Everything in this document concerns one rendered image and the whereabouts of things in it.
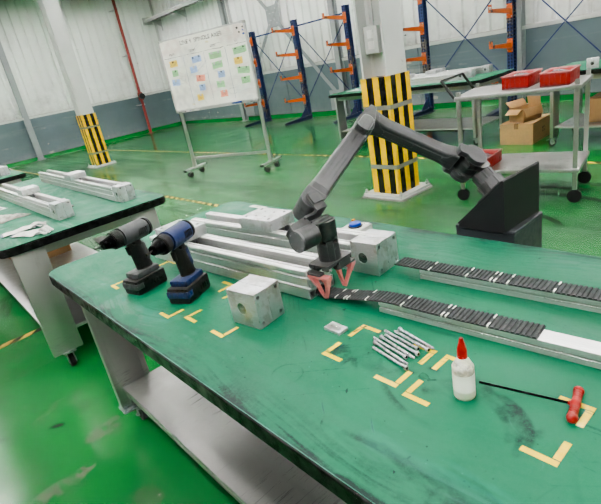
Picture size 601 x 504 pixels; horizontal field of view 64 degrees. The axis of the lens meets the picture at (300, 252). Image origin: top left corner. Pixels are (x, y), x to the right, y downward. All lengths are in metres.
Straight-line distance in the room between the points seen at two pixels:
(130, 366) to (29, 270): 0.89
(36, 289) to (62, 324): 0.25
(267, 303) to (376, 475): 0.55
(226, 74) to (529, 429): 6.54
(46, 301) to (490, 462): 2.49
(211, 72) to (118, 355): 5.48
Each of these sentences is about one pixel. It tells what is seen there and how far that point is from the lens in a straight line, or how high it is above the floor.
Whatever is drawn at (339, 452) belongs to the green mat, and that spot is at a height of 0.78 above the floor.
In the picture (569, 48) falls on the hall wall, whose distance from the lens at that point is 9.05.
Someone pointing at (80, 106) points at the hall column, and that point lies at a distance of 11.38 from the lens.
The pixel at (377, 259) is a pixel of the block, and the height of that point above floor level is 0.83.
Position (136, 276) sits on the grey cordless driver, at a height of 0.84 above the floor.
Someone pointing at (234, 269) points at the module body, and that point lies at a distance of 1.52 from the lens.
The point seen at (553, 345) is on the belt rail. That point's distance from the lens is 1.02.
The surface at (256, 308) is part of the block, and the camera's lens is 1.18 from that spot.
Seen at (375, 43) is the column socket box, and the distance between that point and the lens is 4.62.
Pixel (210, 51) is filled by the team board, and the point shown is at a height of 1.67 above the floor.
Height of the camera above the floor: 1.37
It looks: 21 degrees down
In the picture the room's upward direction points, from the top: 11 degrees counter-clockwise
